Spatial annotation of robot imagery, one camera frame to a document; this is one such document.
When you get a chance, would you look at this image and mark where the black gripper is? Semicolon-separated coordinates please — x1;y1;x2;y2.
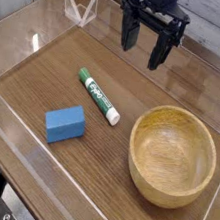
121;0;191;71

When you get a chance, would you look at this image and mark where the green Expo marker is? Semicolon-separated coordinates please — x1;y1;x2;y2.
78;67;120;126

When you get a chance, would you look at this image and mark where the blue rectangular block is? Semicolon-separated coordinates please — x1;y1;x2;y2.
45;106;86;143

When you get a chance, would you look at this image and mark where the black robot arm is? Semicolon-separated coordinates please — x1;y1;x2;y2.
120;0;191;71

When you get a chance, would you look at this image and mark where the brown wooden bowl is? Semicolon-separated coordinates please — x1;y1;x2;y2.
128;105;217;209

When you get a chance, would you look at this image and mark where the clear acrylic tray wall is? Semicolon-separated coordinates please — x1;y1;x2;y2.
0;0;220;220

